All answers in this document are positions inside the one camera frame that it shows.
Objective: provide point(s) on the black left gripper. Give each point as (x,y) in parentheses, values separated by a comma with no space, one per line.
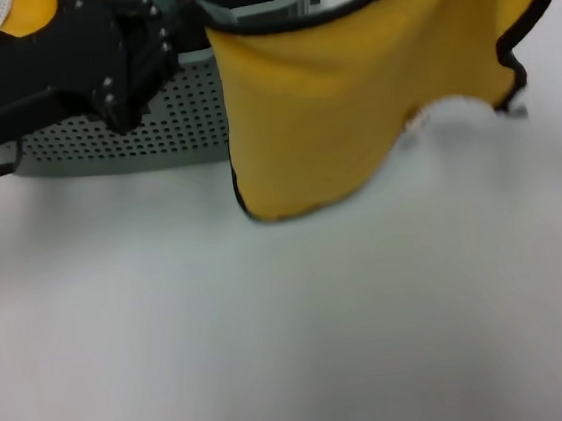
(44,59)

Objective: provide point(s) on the yellow towel with black edge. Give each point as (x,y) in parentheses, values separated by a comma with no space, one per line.
(324,90)

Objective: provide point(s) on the grey-green perforated storage box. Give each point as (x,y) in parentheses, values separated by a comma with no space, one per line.
(177,131)

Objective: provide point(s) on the yellow towel with white label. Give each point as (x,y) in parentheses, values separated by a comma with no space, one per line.
(25,26)

